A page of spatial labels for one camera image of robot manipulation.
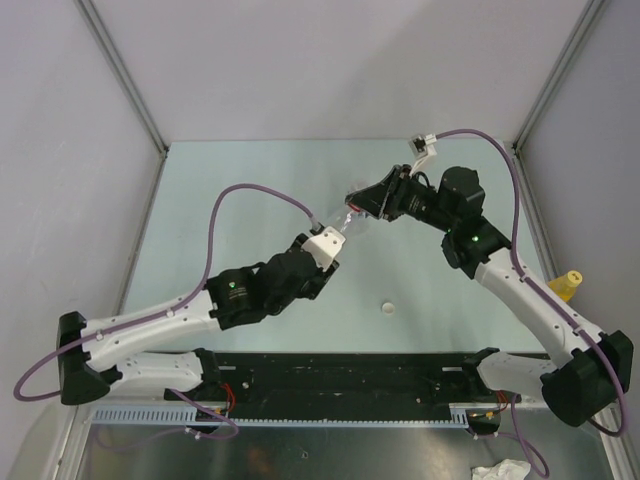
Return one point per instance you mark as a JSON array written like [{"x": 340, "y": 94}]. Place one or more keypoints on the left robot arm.
[{"x": 101, "y": 356}]

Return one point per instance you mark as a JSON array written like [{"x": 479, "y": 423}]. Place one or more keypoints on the aluminium frame post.
[
  {"x": 114, "y": 60},
  {"x": 575, "y": 43}
]

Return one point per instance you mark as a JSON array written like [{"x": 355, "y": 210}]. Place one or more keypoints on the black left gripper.
[{"x": 320, "y": 279}]

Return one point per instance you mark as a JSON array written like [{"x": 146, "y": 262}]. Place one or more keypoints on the white bottle cap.
[{"x": 388, "y": 308}]

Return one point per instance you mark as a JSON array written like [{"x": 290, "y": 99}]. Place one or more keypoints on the crumpled white tissue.
[{"x": 507, "y": 469}]

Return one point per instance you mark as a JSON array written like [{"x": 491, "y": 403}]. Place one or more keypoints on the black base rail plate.
[{"x": 342, "y": 387}]

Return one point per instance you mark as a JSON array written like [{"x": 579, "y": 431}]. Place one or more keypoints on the yellow juice bottle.
[{"x": 565, "y": 286}]

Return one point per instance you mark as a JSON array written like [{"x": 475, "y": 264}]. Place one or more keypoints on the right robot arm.
[{"x": 587, "y": 369}]

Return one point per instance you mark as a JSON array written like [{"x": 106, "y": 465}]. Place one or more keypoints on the right aluminium frame post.
[{"x": 575, "y": 43}]

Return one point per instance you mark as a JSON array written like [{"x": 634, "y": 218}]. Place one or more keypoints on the red label water bottle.
[{"x": 349, "y": 222}]

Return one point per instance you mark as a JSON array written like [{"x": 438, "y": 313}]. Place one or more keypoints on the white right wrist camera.
[{"x": 423, "y": 149}]

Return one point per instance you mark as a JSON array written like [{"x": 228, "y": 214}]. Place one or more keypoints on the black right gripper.
[{"x": 385, "y": 198}]

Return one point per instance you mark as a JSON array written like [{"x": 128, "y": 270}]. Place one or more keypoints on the left aluminium frame post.
[{"x": 114, "y": 60}]

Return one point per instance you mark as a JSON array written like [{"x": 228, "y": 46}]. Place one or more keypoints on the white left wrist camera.
[{"x": 325, "y": 247}]

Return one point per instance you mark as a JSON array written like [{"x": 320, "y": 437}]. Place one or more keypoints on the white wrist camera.
[
  {"x": 423, "y": 149},
  {"x": 325, "y": 247}
]

